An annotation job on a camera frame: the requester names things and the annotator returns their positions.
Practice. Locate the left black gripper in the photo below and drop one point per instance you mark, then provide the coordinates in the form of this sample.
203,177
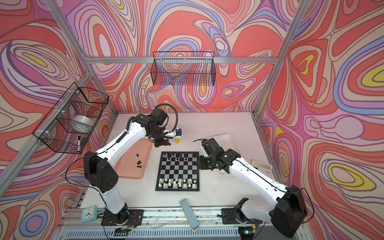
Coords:
165,142

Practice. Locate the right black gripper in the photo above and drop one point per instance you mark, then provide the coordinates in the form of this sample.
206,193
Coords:
202,165

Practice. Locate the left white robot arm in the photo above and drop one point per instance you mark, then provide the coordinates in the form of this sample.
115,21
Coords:
99,166

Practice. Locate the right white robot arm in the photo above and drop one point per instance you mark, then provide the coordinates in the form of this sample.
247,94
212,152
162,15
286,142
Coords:
285,209

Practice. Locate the white plastic tray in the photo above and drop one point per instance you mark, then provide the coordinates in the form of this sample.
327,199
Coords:
226,141

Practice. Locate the pink plastic tray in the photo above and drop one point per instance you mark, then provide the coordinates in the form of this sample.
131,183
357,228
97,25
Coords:
138,154

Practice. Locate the black and silver chessboard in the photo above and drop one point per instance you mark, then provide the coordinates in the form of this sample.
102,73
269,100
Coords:
179,172

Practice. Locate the pink calculator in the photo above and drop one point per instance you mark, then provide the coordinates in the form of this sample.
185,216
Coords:
262,167

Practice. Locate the grey stapler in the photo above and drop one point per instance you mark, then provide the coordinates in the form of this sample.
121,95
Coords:
190,216

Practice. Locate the black marker pen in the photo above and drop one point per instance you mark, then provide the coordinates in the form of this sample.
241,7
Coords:
79,144

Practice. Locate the green alarm clock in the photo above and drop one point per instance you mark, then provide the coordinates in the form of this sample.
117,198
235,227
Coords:
89,214

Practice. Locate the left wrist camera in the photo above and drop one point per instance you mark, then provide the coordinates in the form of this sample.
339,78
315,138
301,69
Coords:
176,134

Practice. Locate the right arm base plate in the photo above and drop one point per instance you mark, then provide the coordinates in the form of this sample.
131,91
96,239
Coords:
230,216

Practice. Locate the back black wire basket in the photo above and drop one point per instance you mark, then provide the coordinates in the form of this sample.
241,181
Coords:
188,68

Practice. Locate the black wire basket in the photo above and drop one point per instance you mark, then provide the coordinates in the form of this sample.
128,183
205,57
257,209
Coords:
188,68
55,131

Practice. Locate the left black wire basket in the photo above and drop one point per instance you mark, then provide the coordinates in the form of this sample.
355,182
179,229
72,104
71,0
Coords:
55,131

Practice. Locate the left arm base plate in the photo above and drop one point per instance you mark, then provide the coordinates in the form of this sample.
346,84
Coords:
129,217

